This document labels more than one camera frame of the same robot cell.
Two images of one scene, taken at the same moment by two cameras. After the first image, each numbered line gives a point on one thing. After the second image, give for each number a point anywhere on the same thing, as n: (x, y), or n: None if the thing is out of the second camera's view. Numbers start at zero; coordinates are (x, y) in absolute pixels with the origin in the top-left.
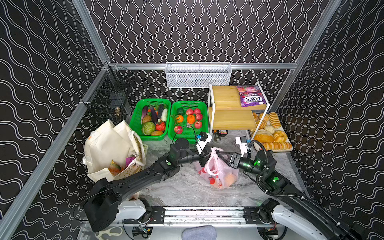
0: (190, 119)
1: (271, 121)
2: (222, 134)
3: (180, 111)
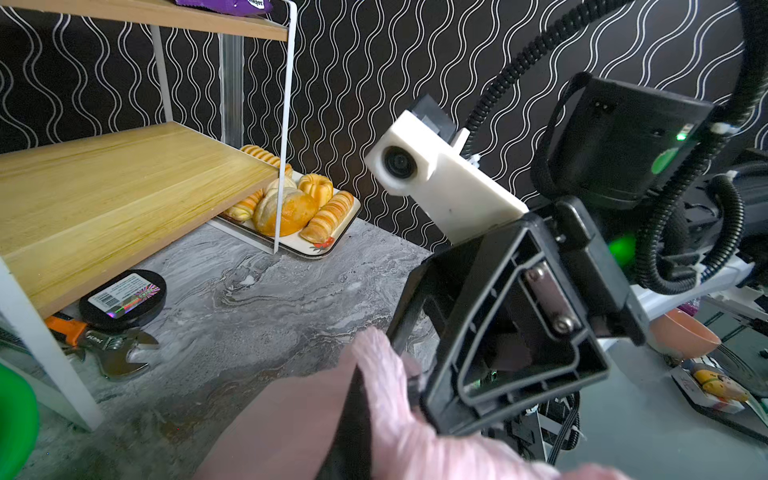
0: None
1: (314, 215)
2: (128, 302)
3: None
